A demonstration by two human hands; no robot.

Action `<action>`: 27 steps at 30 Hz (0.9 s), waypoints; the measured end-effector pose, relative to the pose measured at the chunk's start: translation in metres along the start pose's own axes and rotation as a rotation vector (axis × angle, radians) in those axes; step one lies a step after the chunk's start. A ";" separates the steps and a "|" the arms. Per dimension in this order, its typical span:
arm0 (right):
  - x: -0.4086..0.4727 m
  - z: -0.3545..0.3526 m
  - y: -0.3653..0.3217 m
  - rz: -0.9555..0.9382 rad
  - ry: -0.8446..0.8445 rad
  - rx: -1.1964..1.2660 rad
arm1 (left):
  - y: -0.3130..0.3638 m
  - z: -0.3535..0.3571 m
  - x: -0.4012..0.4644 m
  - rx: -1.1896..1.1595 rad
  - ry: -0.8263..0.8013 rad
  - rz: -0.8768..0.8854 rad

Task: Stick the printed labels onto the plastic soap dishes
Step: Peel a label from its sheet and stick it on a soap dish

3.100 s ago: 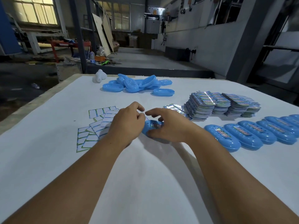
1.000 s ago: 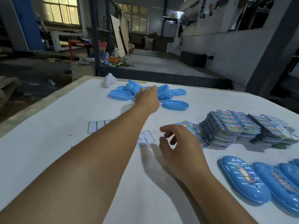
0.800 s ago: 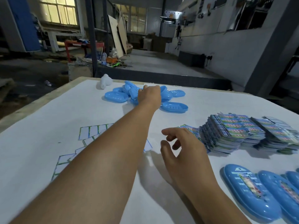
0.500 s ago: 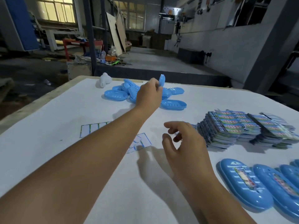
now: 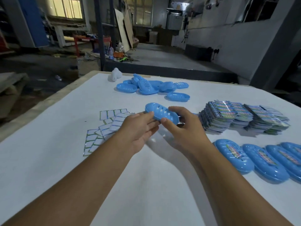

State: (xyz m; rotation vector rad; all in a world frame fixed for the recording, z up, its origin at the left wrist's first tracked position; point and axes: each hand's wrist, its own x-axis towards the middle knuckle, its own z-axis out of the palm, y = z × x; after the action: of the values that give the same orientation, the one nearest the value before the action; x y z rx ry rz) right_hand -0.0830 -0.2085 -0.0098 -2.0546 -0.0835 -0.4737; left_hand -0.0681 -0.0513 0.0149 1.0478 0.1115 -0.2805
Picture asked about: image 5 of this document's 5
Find pale leaning plywood board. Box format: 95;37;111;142
114;8;130;53

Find grey slanted pillar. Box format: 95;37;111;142
250;0;301;91

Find pile of blue soap dishes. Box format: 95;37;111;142
116;73;190;102

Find white metal workbench frame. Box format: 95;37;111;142
50;22;91;48

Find silver machine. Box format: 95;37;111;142
166;1;188;30

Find large bright window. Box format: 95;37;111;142
47;0;83;19

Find person's right forearm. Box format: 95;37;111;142
188;141;294;226

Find thick dark steel post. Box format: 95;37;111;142
94;0;106;71

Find red metal table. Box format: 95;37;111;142
73;35;111;58

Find blue and white machine cabinet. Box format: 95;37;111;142
18;0;49;48

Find wooden pallet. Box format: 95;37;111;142
0;72;30;93

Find person's left hand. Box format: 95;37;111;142
113;111;161;154

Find person's right hand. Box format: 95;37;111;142
161;106;212;158

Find pale wooden crate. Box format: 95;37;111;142
77;57;101;77

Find brown leaning board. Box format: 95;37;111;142
123;8;134;49

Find person's left forearm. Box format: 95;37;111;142
2;136;137;226

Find wide window with grid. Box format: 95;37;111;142
131;0;153;26

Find stacks of colourful sticker sheets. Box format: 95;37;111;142
198;100;290;135

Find thin dark steel post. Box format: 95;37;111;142
109;0;116;51

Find small white plastic figure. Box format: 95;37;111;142
111;67;122;82

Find black box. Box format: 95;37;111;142
185;44;213;62

